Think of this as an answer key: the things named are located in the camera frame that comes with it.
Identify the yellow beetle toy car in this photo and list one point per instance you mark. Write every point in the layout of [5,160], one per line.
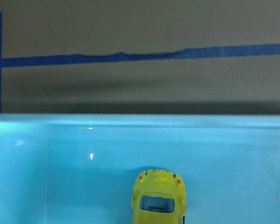
[158,197]

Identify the light blue plastic bin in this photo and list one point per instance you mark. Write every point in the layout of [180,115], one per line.
[80,169]

